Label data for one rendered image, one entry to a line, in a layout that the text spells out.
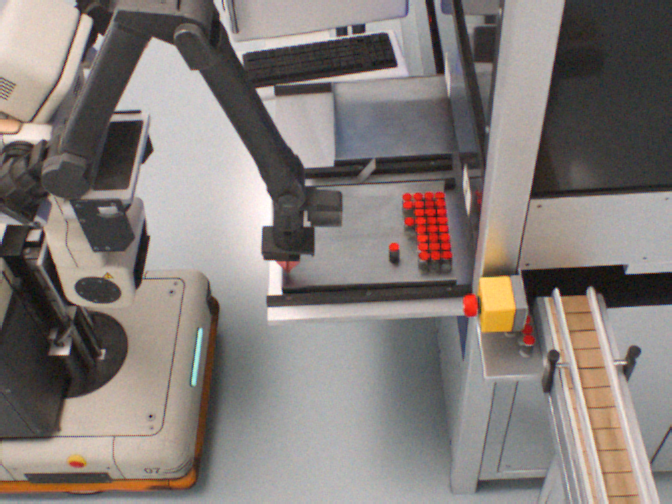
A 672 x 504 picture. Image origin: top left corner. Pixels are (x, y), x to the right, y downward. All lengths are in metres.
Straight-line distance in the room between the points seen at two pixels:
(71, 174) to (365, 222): 0.63
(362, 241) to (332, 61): 0.66
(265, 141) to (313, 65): 0.88
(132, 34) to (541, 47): 0.55
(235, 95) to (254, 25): 1.05
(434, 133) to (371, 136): 0.14
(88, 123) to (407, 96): 0.90
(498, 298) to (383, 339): 1.20
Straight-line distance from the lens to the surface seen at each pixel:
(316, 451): 2.43
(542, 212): 1.38
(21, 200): 1.51
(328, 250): 1.69
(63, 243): 1.82
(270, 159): 1.37
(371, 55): 2.22
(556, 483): 1.79
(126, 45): 1.23
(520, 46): 1.14
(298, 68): 2.19
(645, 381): 1.94
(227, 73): 1.25
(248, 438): 2.47
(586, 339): 1.54
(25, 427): 2.24
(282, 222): 1.50
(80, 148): 1.39
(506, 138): 1.24
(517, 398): 1.91
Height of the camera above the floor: 2.20
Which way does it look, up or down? 51 degrees down
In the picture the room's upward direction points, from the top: 6 degrees counter-clockwise
